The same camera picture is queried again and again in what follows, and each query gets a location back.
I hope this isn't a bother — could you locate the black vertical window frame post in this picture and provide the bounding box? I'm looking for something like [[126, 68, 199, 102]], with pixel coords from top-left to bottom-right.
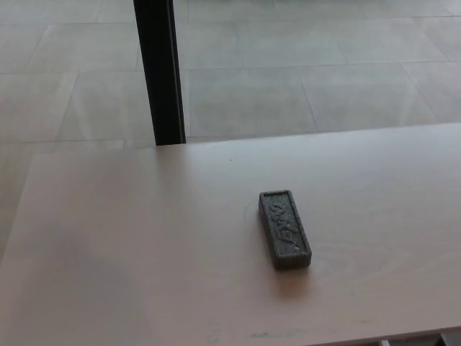
[[133, 0, 187, 147]]

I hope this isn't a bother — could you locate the dark grey embossed board eraser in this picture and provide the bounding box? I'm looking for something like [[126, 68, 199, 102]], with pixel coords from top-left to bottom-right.
[[258, 187, 313, 270]]

